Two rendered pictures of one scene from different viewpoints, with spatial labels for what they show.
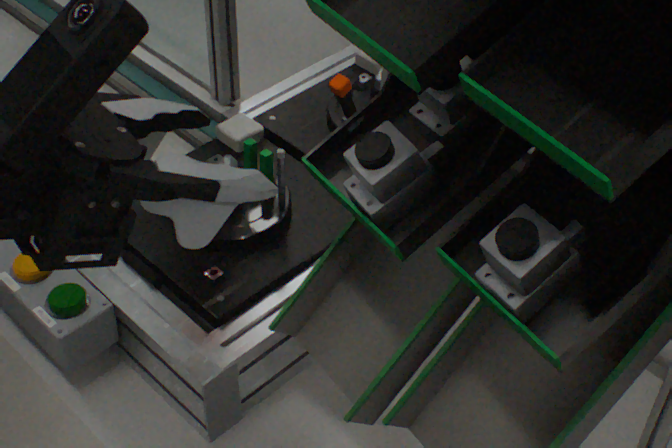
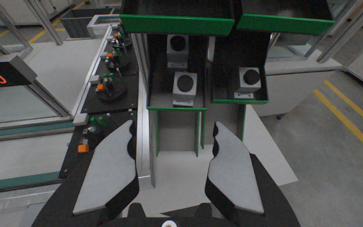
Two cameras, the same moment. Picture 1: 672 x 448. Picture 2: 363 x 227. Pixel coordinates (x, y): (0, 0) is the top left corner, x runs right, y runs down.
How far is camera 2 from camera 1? 56 cm
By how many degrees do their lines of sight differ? 39
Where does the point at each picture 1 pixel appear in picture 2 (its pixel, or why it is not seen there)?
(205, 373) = (147, 180)
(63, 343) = not seen: hidden behind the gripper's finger
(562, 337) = (256, 96)
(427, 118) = (176, 65)
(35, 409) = not seen: outside the picture
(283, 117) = (88, 107)
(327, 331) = (167, 143)
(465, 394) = (208, 127)
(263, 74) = (65, 103)
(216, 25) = (43, 97)
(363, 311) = (172, 131)
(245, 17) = not seen: hidden behind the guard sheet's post
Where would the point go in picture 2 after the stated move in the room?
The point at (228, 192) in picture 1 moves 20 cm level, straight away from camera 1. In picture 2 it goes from (245, 151) to (74, 72)
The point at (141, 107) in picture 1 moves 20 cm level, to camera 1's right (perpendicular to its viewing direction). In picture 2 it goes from (110, 161) to (234, 44)
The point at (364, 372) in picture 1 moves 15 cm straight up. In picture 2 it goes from (184, 143) to (188, 118)
